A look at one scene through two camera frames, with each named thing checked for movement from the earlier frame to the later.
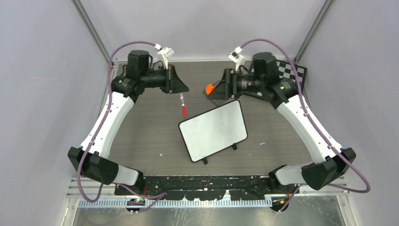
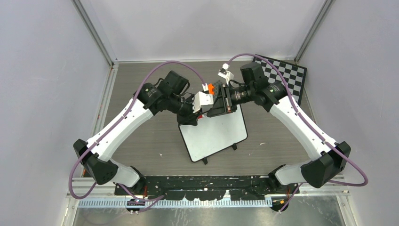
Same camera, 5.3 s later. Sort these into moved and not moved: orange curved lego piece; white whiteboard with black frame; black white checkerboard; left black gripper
Moved: left black gripper
Not moved: orange curved lego piece; black white checkerboard; white whiteboard with black frame
